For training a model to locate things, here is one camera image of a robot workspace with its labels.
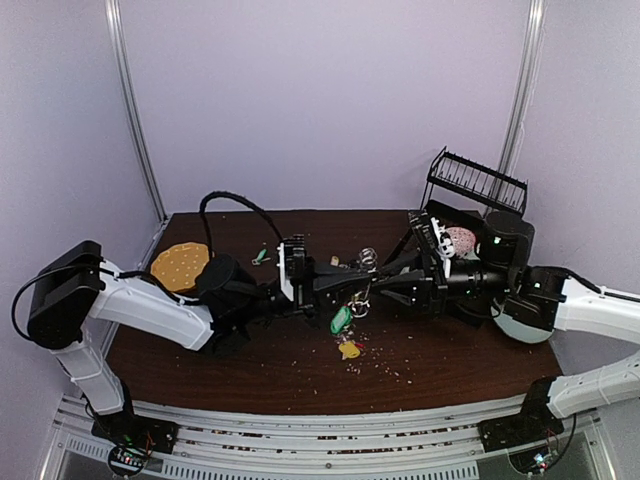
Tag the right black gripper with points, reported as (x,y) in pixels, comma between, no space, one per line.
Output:
(433,282)

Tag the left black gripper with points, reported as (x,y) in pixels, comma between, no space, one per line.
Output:
(306,300)

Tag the metal keyring with red handle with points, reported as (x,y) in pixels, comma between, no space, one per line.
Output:
(365,262)

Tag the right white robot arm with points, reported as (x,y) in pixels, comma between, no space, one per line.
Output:
(581,306)

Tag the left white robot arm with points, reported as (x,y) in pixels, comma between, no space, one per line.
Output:
(81,284)

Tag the pink patterned bowl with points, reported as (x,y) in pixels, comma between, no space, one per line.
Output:
(463,240)

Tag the key with dark green tag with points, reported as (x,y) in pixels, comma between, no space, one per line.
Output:
(261,258)

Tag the black dish rack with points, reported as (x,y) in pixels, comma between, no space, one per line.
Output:
(461,192)

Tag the pale green plate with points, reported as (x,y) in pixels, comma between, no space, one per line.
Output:
(524,321)

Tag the yellow dotted plate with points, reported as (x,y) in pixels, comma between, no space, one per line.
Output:
(178,266)

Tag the green tag on ring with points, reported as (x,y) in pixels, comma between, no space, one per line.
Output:
(341,320)

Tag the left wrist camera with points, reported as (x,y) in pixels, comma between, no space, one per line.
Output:
(291,266)

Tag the yellow tag on ring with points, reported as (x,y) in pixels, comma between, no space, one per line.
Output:
(349,350)

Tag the right aluminium frame post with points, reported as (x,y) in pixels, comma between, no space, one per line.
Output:
(525,87)

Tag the aluminium frame post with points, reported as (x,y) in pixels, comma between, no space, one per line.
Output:
(118,41)
(525,87)

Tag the left aluminium frame post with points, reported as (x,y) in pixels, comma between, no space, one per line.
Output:
(118,41)

